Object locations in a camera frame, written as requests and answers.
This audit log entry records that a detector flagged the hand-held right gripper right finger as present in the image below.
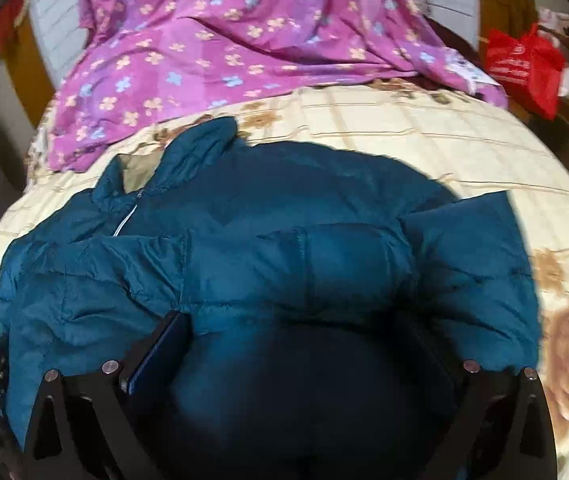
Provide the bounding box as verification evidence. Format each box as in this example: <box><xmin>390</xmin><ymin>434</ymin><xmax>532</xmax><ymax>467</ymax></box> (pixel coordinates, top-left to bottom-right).
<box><xmin>457</xmin><ymin>359</ymin><xmax>560</xmax><ymax>480</ymax></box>

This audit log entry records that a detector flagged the cream checked floral bed cover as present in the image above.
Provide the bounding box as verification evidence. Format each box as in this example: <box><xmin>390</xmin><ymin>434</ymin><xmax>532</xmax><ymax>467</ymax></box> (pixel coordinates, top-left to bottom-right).
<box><xmin>0</xmin><ymin>77</ymin><xmax>569</xmax><ymax>480</ymax></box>

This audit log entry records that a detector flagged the red shopping bag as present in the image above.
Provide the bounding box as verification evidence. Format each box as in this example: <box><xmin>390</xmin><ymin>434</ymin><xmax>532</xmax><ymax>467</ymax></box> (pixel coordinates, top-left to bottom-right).
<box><xmin>484</xmin><ymin>23</ymin><xmax>568</xmax><ymax>120</ymax></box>

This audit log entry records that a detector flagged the teal quilted down jacket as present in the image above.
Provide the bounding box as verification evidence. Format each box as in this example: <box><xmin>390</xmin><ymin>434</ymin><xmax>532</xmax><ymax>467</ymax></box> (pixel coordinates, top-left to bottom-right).
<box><xmin>0</xmin><ymin>116</ymin><xmax>540</xmax><ymax>480</ymax></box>

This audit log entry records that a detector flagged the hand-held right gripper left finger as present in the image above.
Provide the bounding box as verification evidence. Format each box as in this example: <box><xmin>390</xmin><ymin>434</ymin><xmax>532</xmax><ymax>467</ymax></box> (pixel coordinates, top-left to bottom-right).
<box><xmin>23</xmin><ymin>310</ymin><xmax>193</xmax><ymax>480</ymax></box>

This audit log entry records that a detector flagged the orange wooden door panel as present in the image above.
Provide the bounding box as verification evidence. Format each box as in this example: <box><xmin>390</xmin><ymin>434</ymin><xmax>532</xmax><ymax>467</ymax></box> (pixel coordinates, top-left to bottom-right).
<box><xmin>3</xmin><ymin>24</ymin><xmax>56</xmax><ymax>112</ymax></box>

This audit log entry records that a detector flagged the red gold hanging cloth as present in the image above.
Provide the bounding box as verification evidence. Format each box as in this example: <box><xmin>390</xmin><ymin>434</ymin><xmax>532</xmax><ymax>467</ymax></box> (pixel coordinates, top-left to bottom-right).
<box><xmin>0</xmin><ymin>0</ymin><xmax>28</xmax><ymax>54</ymax></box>

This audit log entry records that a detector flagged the purple floral bed sheet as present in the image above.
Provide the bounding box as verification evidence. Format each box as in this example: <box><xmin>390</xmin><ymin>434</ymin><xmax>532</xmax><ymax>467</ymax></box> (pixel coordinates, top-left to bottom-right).
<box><xmin>47</xmin><ymin>0</ymin><xmax>508</xmax><ymax>173</ymax></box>

